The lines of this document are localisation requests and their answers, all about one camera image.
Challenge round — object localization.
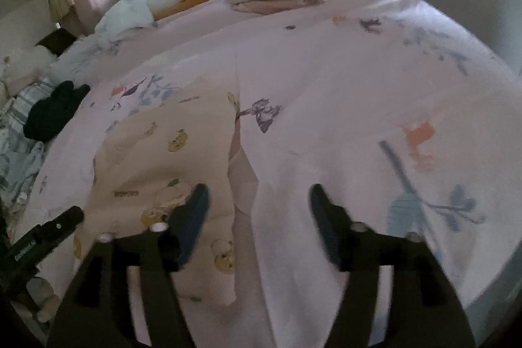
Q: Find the pink printed blanket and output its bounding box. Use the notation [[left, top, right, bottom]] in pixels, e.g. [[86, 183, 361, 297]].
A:
[[16, 0, 522, 348]]

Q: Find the plaid pillow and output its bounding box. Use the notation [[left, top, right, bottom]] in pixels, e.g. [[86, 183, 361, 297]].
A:
[[0, 81, 55, 137]]

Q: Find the dark headboard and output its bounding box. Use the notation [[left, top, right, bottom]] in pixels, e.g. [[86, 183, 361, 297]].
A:
[[35, 27, 79, 56]]

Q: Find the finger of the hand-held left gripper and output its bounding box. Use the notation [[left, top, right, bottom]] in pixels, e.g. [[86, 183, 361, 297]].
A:
[[43, 205, 85, 243]]

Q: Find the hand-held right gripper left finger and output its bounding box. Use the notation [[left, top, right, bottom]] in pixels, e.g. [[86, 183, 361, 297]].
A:
[[47, 183, 211, 348]]

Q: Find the white pillow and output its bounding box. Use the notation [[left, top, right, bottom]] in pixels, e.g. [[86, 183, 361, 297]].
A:
[[49, 34, 111, 85]]

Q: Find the light blue garment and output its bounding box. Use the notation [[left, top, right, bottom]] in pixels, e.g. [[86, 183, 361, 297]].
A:
[[0, 138, 46, 210]]

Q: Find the cream printed baby onesie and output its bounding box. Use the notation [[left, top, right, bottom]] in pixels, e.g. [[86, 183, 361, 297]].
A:
[[73, 87, 242, 306]]

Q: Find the orange pillow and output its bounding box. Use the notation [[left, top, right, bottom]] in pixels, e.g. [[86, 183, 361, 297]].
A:
[[153, 0, 213, 21]]

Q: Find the white bunched blanket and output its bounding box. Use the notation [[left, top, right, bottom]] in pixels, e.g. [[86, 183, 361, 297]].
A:
[[94, 0, 219, 37]]

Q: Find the white plush toy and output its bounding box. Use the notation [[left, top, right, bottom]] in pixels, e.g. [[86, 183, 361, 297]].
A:
[[0, 45, 60, 98]]

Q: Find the black cloth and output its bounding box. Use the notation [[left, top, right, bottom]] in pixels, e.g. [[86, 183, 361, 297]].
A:
[[23, 81, 91, 143]]

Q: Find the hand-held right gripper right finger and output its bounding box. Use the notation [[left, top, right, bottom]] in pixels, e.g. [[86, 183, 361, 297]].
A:
[[310, 184, 478, 348]]

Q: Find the pale plush toy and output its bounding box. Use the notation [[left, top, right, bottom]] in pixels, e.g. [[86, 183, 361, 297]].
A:
[[22, 277, 64, 326]]

